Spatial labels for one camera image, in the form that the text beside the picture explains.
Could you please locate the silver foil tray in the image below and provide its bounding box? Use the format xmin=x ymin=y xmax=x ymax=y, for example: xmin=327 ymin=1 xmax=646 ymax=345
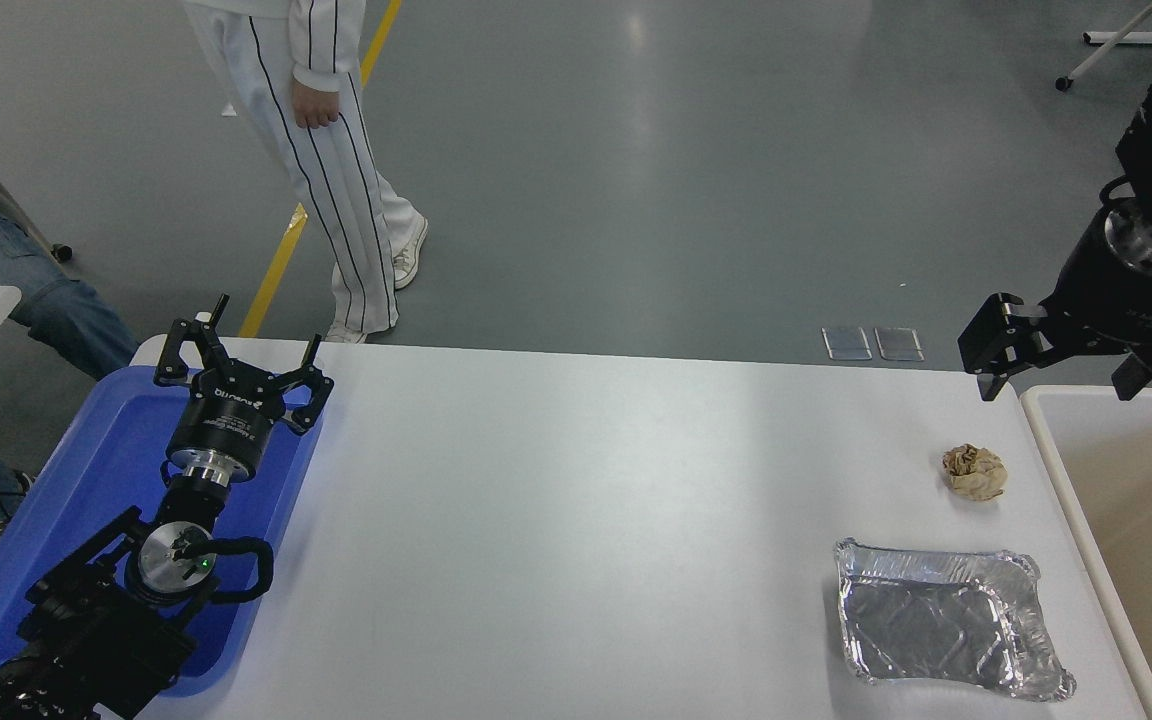
xmin=833 ymin=538 xmax=1078 ymax=703

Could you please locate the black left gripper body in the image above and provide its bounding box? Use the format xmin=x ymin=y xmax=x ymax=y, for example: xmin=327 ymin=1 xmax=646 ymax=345
xmin=166 ymin=367 xmax=290 ymax=468

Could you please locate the white-legged rolling chair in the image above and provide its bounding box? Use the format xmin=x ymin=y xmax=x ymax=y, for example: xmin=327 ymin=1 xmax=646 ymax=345
xmin=1055 ymin=0 xmax=1152 ymax=93

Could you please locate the grey chair with casters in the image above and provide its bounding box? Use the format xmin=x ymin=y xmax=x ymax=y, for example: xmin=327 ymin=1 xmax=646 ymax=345
xmin=0 ymin=108 xmax=74 ymax=264

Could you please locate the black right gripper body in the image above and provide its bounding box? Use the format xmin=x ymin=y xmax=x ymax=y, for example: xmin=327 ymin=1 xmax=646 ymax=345
xmin=1040 ymin=215 xmax=1152 ymax=352

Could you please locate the standing person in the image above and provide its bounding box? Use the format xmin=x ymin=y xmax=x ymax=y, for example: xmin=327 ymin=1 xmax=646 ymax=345
xmin=181 ymin=0 xmax=429 ymax=345

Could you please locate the silver floor plate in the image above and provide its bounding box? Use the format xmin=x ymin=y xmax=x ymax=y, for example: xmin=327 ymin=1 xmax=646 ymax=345
xmin=874 ymin=326 xmax=926 ymax=363
xmin=822 ymin=326 xmax=874 ymax=362

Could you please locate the blue plastic tray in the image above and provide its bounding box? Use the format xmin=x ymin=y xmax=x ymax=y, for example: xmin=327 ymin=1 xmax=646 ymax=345
xmin=0 ymin=365 xmax=325 ymax=698

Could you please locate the large pale bin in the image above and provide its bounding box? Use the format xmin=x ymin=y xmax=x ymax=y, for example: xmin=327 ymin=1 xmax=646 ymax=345
xmin=1020 ymin=385 xmax=1152 ymax=720

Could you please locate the person's hand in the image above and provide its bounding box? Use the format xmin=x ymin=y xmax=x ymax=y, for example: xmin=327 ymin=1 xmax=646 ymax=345
xmin=291 ymin=82 xmax=342 ymax=131

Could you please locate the crumpled tan paper ball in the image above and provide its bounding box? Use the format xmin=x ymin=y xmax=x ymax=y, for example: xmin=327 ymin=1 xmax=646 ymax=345
xmin=941 ymin=444 xmax=1008 ymax=502

